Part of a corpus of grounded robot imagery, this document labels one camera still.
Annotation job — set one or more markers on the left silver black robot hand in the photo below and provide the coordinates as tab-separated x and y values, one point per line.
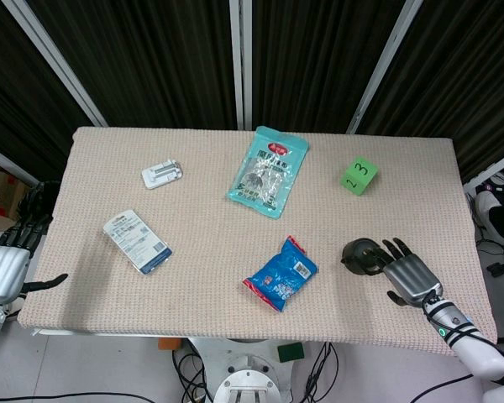
4	268

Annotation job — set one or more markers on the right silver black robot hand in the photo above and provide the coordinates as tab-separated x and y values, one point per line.
411	275

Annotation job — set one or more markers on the beige waffle tablecloth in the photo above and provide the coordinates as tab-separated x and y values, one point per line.
214	252

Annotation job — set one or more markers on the white and black machine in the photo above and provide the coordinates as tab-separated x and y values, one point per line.
500	214

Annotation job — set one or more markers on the green foam number cube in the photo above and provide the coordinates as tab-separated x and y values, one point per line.
359	176

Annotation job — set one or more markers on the cardboard box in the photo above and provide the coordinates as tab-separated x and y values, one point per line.
4	201

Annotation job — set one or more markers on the blue snack bag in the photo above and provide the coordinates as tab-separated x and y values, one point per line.
283	277

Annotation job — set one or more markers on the white partition frame post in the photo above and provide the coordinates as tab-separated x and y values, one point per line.
386	63
59	63
240	63

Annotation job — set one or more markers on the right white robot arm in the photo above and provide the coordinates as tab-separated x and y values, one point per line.
479	352

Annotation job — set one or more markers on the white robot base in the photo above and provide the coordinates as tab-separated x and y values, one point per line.
248	373

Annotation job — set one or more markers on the clear blister pack with card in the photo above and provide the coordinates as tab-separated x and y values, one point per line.
136	243

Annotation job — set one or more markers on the teal cleaning cloth package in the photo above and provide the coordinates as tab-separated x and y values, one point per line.
264	176

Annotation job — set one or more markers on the black pleated curtain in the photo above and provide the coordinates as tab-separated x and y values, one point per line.
466	75
143	59
319	59
8	84

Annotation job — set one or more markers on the black round object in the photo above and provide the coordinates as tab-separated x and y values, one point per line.
355	260

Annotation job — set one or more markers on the small black floor device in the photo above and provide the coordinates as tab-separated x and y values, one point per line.
496	268

